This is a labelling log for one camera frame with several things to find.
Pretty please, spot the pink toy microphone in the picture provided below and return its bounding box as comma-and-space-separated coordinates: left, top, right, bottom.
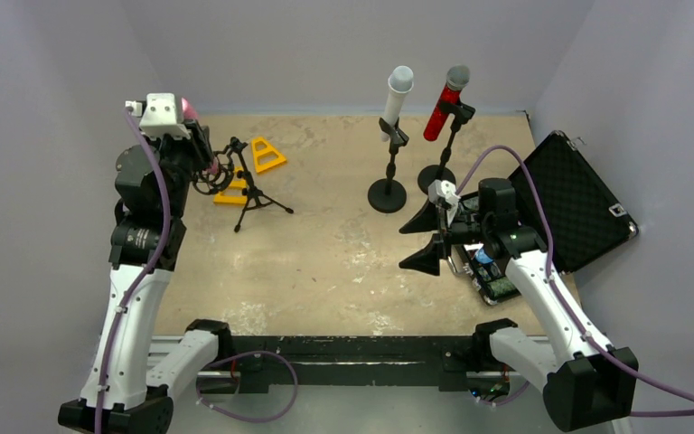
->
181, 98, 200, 121

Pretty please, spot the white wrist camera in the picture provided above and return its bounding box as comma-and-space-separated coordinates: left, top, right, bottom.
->
427, 179, 461, 225
124, 93, 188, 139

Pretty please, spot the yellow bracket at back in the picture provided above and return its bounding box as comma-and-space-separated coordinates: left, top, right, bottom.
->
250, 137, 287, 175

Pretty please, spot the black tripod shock-mount stand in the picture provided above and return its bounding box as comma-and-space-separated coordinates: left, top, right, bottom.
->
192, 137, 295, 232

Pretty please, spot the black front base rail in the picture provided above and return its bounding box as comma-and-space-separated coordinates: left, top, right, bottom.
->
197, 335, 530, 395

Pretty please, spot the red glitter microphone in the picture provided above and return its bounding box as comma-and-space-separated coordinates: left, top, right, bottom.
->
423, 64, 471, 142

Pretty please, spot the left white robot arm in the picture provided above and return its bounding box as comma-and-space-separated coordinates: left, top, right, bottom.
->
58, 120, 229, 433

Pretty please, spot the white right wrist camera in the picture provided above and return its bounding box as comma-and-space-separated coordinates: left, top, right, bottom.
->
427, 179, 461, 225

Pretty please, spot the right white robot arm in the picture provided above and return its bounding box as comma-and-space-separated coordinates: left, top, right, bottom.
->
399, 178, 639, 432

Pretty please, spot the white toy microphone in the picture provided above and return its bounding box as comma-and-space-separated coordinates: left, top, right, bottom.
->
380, 65, 414, 126

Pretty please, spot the black poker chip case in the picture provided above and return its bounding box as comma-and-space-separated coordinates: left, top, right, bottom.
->
455, 130, 639, 305

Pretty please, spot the blue poker chip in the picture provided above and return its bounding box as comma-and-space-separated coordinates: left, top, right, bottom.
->
474, 249, 493, 265

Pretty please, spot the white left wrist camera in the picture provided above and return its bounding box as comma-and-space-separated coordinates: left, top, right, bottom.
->
124, 93, 188, 139

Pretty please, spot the black round-base mic stand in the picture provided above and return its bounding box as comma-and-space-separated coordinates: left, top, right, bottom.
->
417, 101, 475, 194

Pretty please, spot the yellow bracket near tripod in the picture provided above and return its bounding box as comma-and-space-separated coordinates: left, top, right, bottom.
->
212, 168, 248, 206

